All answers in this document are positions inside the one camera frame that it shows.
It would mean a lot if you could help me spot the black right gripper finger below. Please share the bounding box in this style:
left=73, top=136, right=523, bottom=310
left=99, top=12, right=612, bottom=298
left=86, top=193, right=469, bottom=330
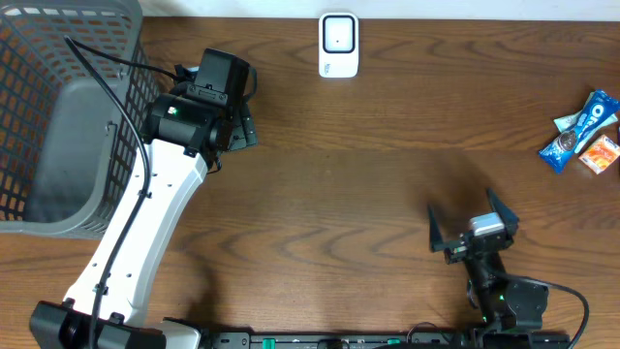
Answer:
left=486, top=188, right=519, bottom=236
left=427, top=205, right=451, bottom=253

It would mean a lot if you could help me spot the teal wet wipes pack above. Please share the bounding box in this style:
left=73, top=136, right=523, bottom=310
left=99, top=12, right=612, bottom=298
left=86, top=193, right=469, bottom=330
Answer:
left=554, top=90, right=619, bottom=153

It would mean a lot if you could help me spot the blue Oreo cookie pack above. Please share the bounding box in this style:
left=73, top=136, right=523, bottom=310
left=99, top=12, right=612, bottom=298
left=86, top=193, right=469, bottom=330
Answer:
left=539, top=90, right=619, bottom=174

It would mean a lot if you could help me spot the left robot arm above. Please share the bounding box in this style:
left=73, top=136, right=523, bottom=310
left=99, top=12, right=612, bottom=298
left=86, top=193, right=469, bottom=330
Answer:
left=29, top=48, right=258, bottom=348

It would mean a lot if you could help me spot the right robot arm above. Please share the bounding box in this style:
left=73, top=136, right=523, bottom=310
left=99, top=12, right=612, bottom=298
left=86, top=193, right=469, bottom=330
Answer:
left=427, top=189, right=548, bottom=348

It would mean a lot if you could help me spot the grey plastic mesh basket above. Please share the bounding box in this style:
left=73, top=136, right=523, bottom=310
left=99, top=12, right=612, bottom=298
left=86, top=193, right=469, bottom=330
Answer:
left=1, top=0, right=159, bottom=239

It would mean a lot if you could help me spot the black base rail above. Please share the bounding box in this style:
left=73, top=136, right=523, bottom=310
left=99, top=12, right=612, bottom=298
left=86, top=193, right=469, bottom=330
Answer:
left=164, top=319, right=573, bottom=349

